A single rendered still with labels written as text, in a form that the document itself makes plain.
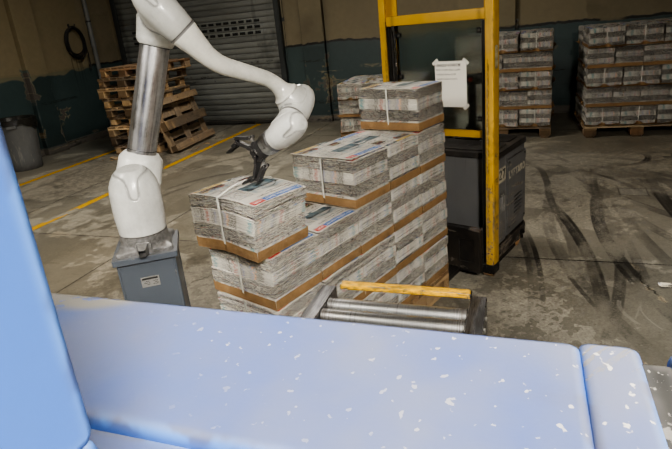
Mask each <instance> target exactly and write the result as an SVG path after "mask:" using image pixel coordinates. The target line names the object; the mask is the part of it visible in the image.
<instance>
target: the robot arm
mask: <svg viewBox="0 0 672 449"><path fill-rule="evenodd" d="M132 3H133V5H134V7H135V9H136V10H137V14H136V39H137V41H138V42H139V43H140V44H139V52H138V61H137V69H136V78H135V86H134V95H133V103H132V112H131V120H130V128H129V137H128V145H127V149H125V150H124V151H122V152H121V153H120V154H119V157H118V162H117V167H116V170H115V172H114V173H113V174H112V176H111V178H110V181H109V186H108V191H109V198H110V204H111V208H112V213H113V216H114V220H115V223H116V226H117V229H118V232H119V236H120V242H121V244H120V247H119V250H118V252H117V253H116V254H115V258H116V260H121V259H125V258H128V257H133V256H139V257H140V258H142V257H146V256H147V255H148V254H150V253H155V252H161V251H170V250H172V249H173V248H174V247H173V244H172V237H173V234H174V233H175V231H174V229H173V228H167V224H166V217H165V209H164V203H163V198H162V194H161V184H162V170H163V160H162V158H161V157H160V155H159V154H158V153H157V145H158V137H159V130H160V122H161V114H162V107H163V99H164V91H165V84H166V76H167V68H168V61H169V53H170V49H173V47H174V46H176V47H178V48H180V49H181V50H183V51H184V52H186V53H187V54H188V55H190V56H191V57H193V58H194V59H195V60H197V61H198V62H199V63H201V64H202V65H204V66H205V67H207V68H209V69H210V70H212V71H214V72H216V73H219V74H221V75H224V76H228V77H232V78H236V79H240V80H244V81H248V82H253V83H257V84H261V85H264V86H266V87H267V88H269V89H270V90H271V91H272V92H273V93H274V95H275V98H276V101H275V103H276V104H277V106H278V109H279V114H278V115H277V116H276V118H275V119H274V120H273V121H272V122H271V125H270V126H269V128H268V129H267V130H265V132H263V133H262V134H261V135H260V136H259V137H258V139H257V140H256V141H255V140H254V137H255V136H254V135H249V136H235V137H233V139H234V140H235V142H234V143H233V144H232V145H231V147H232V148H231V149H229V150H228V151H227V152H226V153H227V154H228V153H231V152H233V151H234V150H236V149H237V148H238V147H243V148H246V150H249V151H250V154H251V156H252V158H253V159H254V162H253V164H254V169H253V176H250V177H249V178H248V179H247V180H245V181H244V182H243V183H242V185H244V184H247V183H249V182H250V183H252V182H254V181H255V182H256V183H259V182H262V179H263V177H264V174H265V172H266V169H267V168H268V167H269V163H266V162H265V159H266V158H267V157H268V156H270V155H273V154H275V153H277V152H279V151H280V150H282V149H283V148H287V147H289V146H291V145H292V144H294V143H295V142H297V141H298V140H299V139H300V138H301V137H302V136H303V135H304V133H305V132H306V130H307V127H308V122H307V120H308V119H309V117H310V115H311V112H312V110H313V107H314V103H315V94H314V91H313V90H312V88H311V87H310V86H308V85H306V84H297V85H296V84H295V83H293V84H290V83H287V82H285V81H284V80H283V79H281V78H280V77H278V76H277V75H275V74H273V73H271V72H269V71H267V70H264V69H261V68H258V67H255V66H252V65H249V64H246V63H242V62H239V61H236V60H233V59H230V58H228V57H226V56H224V55H222V54H220V53H219V52H218V51H217V50H216V49H215V48H214V47H213V46H212V45H211V44H210V43H209V41H208V40H207V39H206V37H205V36H204V35H203V33H202V32H201V30H200V29H199V28H198V26H197V25H196V23H195V22H194V21H193V20H192V18H191V17H190V16H189V15H188V14H187V12H186V11H185V10H184V9H183V8H182V6H181V5H180V4H179V3H178V1H177V0H132ZM241 140H248V141H251V144H248V143H245V142H243V141H241ZM261 163H262V165H261ZM260 166H261V168H260Z"/></svg>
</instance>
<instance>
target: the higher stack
mask: <svg viewBox="0 0 672 449"><path fill-rule="evenodd" d="M441 87H442V81H417V82H414V81H410V82H408V81H393V82H384V83H379V84H375V85H372V86H368V87H365V88H362V89H359V99H358V100H359V102H360V103H359V108H360V114H361V115H360V116H361V121H366V122H388V125H389V122H395V123H421V122H423V121H426V120H428V119H431V118H433V117H436V116H438V115H440V114H443V111H444V110H443V108H444V106H443V101H442V93H441V92H442V88H441ZM443 127H444V124H443V123H437V124H435V125H433V126H430V127H428V128H426V129H424V130H421V131H398V130H377V129H364V130H362V131H381V132H387V133H388V131H389V133H393V132H397V133H411V134H418V136H419V138H418V144H417V145H418V155H419V166H422V165H424V164H426V163H428V162H430V161H431V160H433V159H435V158H437V157H439V156H441V155H443V154H444V149H445V147H444V143H443V142H445V134H444V133H445V132H444V128H443ZM444 164H445V163H444V162H441V163H440V164H438V165H436V166H434V167H432V168H431V169H429V170H427V171H425V172H423V173H422V174H420V175H418V176H419V181H420V182H419V184H420V186H418V187H419V188H420V189H419V192H420V194H421V198H422V199H421V201H422V202H421V203H422V204H421V206H423V213H422V214H421V215H420V216H422V218H423V219H422V223H423V225H422V229H423V230H422V234H423V236H424V237H423V242H424V244H423V245H425V244H426V243H427V242H429V241H430V240H431V239H433V238H434V237H435V236H437V235H438V234H440V233H441V232H442V231H444V230H445V229H446V228H447V220H446V217H447V208H446V206H447V205H446V204H447V203H446V200H443V201H441V202H440V203H438V204H437V205H435V206H434V207H432V208H431V209H429V210H428V211H426V212H425V213H424V206H425V205H426V204H427V203H429V202H430V201H432V200H433V199H435V198H437V197H438V196H440V195H441V194H443V193H444V192H446V180H445V173H444V172H445V171H444V168H445V165H444ZM447 244H448V236H447V235H446V236H444V237H443V238H442V239H440V240H439V241H438V242H436V243H435V244H434V245H433V246H431V247H430V248H429V249H427V250H426V251H425V252H424V253H423V259H424V262H425V263H424V265H425V267H424V268H425V272H424V274H425V281H428V280H429V279H430V278H431V277H432V276H433V275H434V274H435V273H437V272H438V271H439V270H440V269H441V268H442V267H444V266H445V265H446V264H447V263H448V261H449V260H448V252H447V250H448V249H447ZM428 287H440V288H449V270H448V269H447V270H446V271H445V272H444V273H443V274H442V275H441V276H439V277H438V278H437V279H436V280H435V281H434V282H433V283H432V284H430V285H429V286H428ZM440 298H441V297H439V296H426V306H432V305H433V304H434V303H435V302H436V301H438V300H439V299H440Z"/></svg>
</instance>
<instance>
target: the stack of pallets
mask: <svg viewBox="0 0 672 449"><path fill-rule="evenodd" d="M173 62H180V63H181V66H180V67H175V68H174V64H173ZM190 66H191V64H190V58H181V59H178V58H177V59H169V61H168V68H167V76H166V84H165V91H164V97H168V96H171V95H175V94H174V93H173V90H177V89H181V93H182V92H185V91H188V90H190V85H185V81H184V76H187V75H186V67H190ZM135 69H137V63H133V64H127V65H120V66H114V67H108V68H102V69H99V71H100V74H101V79H97V82H98V83H99V90H97V92H98V95H99V99H102V102H104V106H105V107H104V109H105V111H106V114H107V118H109V120H110V121H111V127H108V128H107V129H108V132H109V137H110V140H111V143H112V146H114V147H115V149H116V154H120V153H121V152H122V151H124V150H125V149H126V148H127V145H128V137H129V128H130V120H131V112H132V103H133V95H134V86H135V78H136V71H135ZM112 71H118V74H116V75H112ZM172 71H176V72H177V76H175V77H170V76H169V72H172ZM131 80H132V81H131ZM174 80H175V84H176V85H175V86H169V85H168V82H169V81H174ZM109 81H117V84H114V85H110V82H109ZM116 91H117V92H118V93H117V94H113V95H110V92H116ZM114 101H122V102H121V103H118V104H114ZM118 110H124V111H123V112H120V113H118V112H117V111H118ZM124 119H129V120H126V121H123V122H121V120H124ZM120 130H124V131H121V132H120ZM163 136H164V135H163V133H162V134H161V132H160V130H159V137H158V145H157V153H162V152H164V151H166V150H168V146H167V147H165V143H167V142H165V140H164V138H163ZM122 139H125V140H123V141H122Z"/></svg>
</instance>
